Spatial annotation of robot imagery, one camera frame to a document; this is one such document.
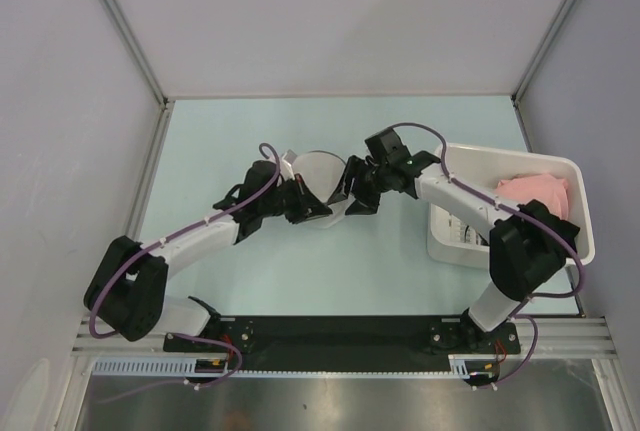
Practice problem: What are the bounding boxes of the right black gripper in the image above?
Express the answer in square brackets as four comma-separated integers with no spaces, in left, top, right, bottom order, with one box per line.
[328,155,392,216]

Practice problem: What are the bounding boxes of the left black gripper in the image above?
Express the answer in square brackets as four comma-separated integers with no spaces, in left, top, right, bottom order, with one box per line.
[259,174,331,225]

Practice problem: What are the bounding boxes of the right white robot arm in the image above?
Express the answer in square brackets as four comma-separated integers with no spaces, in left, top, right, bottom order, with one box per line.
[329,126,584,352]

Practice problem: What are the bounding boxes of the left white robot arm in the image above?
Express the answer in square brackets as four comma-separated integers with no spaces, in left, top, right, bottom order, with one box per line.
[84,152,344,351]

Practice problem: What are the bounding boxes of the white plastic basket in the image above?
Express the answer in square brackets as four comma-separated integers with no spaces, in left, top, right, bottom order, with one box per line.
[425,143,597,268]

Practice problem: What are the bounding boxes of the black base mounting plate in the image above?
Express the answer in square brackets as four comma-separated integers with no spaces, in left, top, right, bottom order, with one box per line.
[164,314,521,373]

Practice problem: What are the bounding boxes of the pink garment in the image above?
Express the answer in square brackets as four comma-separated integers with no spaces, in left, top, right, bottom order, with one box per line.
[495,173,569,220]

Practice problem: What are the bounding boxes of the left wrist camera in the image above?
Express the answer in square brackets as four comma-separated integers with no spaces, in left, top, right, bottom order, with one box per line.
[279,150,297,180]

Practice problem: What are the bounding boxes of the white slotted cable duct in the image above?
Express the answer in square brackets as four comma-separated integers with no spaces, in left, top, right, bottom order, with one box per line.
[92,355,498,381]

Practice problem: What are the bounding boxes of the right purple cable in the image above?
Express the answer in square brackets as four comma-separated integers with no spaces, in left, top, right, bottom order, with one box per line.
[394,122,589,390]

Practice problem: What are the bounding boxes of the left aluminium frame post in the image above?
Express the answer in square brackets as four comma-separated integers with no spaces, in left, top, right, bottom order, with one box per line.
[99,0,169,108]

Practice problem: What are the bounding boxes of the aluminium frame post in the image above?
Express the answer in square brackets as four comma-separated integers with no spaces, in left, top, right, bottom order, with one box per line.
[511,0,580,108]
[99,0,169,108]

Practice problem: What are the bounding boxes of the right aluminium frame post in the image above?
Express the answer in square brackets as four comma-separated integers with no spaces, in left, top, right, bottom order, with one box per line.
[511,0,580,108]

